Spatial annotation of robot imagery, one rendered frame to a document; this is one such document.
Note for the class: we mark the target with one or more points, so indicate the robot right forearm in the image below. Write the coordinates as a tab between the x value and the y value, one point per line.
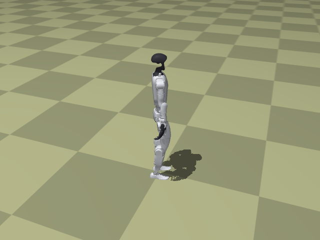
163	114

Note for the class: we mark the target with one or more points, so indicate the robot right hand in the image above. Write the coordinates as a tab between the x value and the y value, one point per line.
161	132

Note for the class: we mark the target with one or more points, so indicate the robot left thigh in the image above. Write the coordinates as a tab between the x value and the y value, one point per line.
157	142

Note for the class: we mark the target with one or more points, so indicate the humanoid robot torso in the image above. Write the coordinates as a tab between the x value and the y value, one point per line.
156	110

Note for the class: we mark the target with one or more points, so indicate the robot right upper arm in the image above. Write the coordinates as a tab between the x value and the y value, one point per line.
160	87

